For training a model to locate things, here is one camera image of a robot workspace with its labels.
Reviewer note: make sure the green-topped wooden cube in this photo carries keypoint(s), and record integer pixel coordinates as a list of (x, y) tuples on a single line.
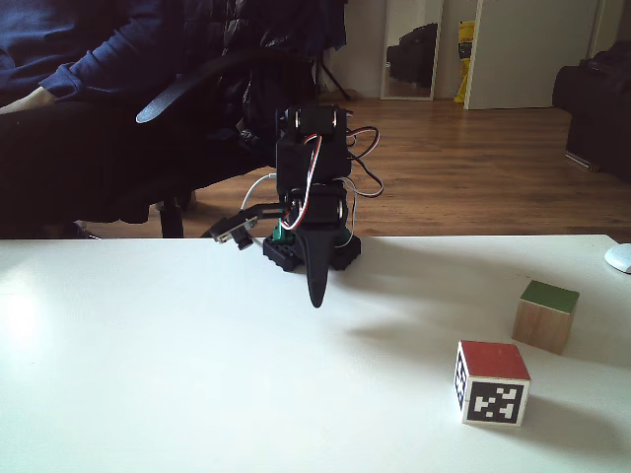
[(544, 320)]

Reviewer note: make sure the person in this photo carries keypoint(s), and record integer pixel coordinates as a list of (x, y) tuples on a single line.
[(74, 148)]

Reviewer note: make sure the black office chair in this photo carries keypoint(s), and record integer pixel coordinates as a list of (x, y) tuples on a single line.
[(197, 79)]

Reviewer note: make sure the dark jacket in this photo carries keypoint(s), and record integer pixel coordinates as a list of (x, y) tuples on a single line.
[(266, 29)]

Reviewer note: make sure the white door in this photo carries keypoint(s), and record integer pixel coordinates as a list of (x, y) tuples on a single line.
[(532, 54)]

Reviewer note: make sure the black webcam on bracket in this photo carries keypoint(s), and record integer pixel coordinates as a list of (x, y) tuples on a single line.
[(231, 231)]

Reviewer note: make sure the black sofa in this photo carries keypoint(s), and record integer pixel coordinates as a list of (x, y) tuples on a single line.
[(599, 113)]

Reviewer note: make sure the green clamp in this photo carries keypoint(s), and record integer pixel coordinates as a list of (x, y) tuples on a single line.
[(281, 235)]

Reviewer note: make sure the white computer mouse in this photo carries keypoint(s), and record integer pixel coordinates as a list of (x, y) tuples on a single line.
[(620, 257)]

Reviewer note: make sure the yellow bag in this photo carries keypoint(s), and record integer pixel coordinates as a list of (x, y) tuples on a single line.
[(464, 59)]

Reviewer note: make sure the black tripod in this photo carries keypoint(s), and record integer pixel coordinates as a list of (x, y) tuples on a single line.
[(337, 84)]

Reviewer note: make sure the red-topped cube with tag markers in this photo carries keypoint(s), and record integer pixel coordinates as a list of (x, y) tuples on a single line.
[(493, 379)]

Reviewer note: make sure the person's hand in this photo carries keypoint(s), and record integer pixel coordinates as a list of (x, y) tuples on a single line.
[(29, 102)]

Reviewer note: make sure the standing wall mirror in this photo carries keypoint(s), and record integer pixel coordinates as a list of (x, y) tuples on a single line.
[(411, 49)]

